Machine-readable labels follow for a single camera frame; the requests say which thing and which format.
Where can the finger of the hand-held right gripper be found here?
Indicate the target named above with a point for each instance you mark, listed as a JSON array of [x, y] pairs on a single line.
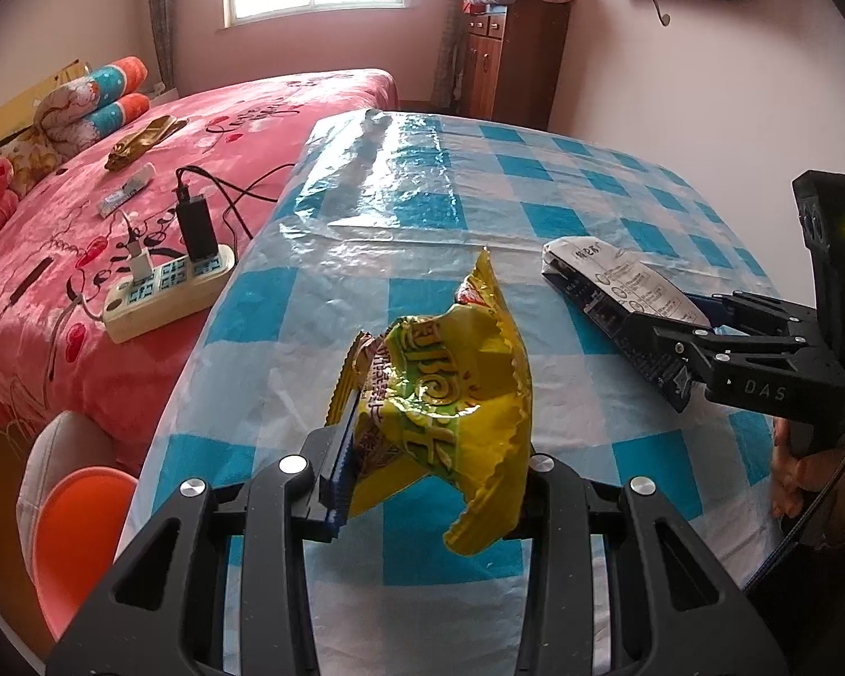
[[767, 310], [704, 348]]

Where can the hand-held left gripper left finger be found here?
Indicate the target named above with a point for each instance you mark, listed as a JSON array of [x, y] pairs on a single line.
[[339, 486]]

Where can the patterned curtain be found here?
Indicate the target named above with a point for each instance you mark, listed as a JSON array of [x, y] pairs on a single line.
[[451, 28]]

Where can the brown wooden cabinet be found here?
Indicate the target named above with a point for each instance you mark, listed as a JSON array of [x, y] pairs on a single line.
[[521, 63]]

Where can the bed with pink sheet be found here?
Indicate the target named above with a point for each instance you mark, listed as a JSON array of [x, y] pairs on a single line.
[[77, 380]]

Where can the blue white printed bag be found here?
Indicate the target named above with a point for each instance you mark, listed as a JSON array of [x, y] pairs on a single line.
[[627, 274]]

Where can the floral quilt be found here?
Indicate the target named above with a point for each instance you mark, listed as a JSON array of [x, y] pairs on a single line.
[[56, 120]]

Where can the white charger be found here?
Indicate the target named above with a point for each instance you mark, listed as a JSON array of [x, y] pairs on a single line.
[[141, 264]]

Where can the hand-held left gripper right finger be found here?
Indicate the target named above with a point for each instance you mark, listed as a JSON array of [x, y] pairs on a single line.
[[556, 500]]

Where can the cream power strip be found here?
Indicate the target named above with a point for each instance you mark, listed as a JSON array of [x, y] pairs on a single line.
[[169, 296]]

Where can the grey window curtain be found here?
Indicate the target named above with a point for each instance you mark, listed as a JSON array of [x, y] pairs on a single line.
[[163, 14]]

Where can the golden cloth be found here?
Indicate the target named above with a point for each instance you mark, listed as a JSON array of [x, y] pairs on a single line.
[[144, 141]]

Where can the black charger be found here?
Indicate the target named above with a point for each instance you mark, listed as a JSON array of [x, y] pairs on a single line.
[[197, 225]]

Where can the orange plastic bin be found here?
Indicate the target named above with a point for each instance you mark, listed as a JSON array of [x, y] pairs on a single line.
[[77, 556]]

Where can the small white tube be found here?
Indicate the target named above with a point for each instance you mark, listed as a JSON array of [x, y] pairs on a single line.
[[127, 190]]

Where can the person's right hand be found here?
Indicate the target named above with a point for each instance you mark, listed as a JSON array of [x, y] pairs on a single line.
[[792, 472]]

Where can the blue checkered plastic tablecloth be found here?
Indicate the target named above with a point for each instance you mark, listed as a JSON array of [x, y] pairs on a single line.
[[429, 190]]

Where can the yellow snack bag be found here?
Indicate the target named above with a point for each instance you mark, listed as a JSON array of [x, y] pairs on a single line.
[[451, 380]]

